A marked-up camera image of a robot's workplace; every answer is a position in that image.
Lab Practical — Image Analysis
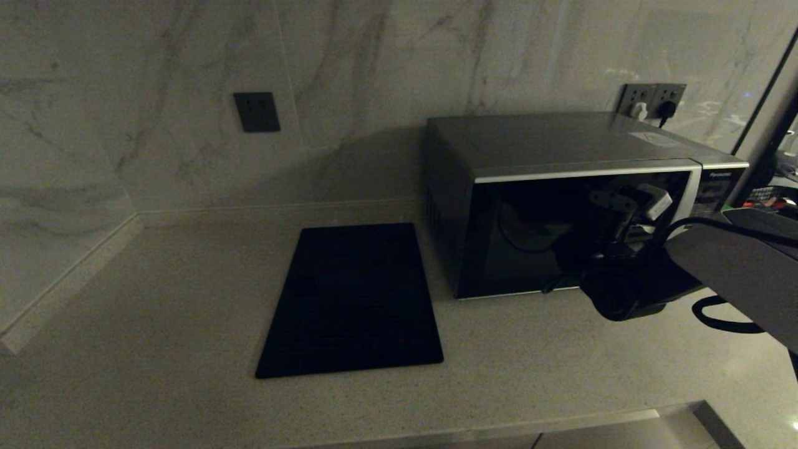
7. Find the silver black microwave oven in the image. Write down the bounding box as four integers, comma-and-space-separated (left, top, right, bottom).
424, 112, 750, 300

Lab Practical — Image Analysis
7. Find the metal shopping cart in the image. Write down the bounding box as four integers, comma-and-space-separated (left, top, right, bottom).
745, 185, 798, 210

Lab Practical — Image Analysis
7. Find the black induction cooktop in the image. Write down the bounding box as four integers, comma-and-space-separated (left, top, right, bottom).
255, 222, 445, 380

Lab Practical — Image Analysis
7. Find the black metal frame post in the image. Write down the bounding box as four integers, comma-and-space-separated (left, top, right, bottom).
729, 28, 798, 210

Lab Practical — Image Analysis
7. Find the grey double wall socket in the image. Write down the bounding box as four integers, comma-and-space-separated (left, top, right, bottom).
620, 82, 688, 121

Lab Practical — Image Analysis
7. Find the dark single wall socket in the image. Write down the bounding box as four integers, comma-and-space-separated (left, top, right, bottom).
233, 92, 282, 133

